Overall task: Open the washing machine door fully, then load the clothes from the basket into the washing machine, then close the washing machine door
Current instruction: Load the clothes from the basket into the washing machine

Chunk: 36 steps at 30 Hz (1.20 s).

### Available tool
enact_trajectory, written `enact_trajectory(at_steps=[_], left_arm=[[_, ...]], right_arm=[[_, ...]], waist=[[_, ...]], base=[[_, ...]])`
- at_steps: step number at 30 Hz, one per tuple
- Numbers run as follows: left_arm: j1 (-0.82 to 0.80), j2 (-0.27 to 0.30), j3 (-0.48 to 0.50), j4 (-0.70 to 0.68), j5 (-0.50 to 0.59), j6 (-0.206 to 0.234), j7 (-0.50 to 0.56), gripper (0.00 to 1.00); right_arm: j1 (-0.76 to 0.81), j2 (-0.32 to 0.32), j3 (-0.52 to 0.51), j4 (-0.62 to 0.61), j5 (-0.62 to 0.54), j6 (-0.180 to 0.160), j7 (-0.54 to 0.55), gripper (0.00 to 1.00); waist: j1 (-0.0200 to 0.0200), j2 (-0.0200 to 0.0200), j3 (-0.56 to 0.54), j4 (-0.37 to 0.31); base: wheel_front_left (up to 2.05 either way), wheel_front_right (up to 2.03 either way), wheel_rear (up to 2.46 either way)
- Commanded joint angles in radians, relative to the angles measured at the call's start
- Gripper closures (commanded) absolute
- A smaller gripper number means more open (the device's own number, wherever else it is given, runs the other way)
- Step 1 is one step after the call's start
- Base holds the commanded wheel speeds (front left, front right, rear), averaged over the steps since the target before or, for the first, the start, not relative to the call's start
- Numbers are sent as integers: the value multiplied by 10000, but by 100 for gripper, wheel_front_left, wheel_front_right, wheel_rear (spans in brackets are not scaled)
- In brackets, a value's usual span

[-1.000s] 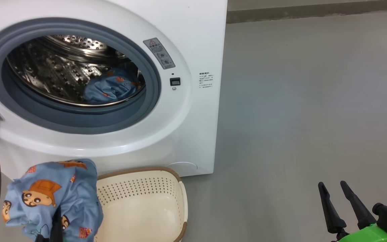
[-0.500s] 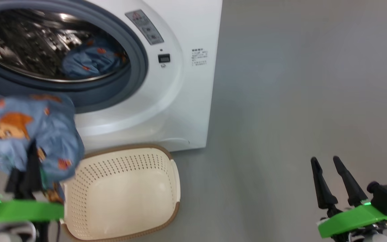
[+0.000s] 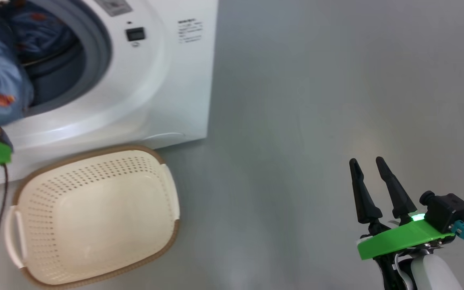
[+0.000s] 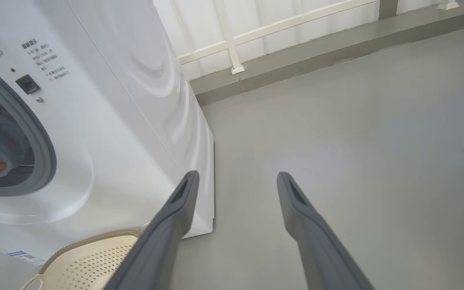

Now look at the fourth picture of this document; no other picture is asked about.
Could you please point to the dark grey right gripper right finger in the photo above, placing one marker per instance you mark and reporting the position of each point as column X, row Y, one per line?
column 320, row 249

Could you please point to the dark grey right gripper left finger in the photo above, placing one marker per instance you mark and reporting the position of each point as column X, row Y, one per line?
column 159, row 241

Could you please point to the white front-load washing machine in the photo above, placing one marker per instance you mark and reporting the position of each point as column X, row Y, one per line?
column 115, row 121

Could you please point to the black door latch socket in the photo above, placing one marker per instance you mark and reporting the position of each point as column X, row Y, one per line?
column 27, row 84

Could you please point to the cream perforated laundry basket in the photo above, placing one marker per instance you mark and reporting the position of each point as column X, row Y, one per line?
column 91, row 262

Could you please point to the blue energy label sticker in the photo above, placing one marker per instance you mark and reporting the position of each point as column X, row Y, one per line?
column 26, row 257

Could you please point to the white metal railing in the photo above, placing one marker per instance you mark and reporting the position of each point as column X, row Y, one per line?
column 232, row 40

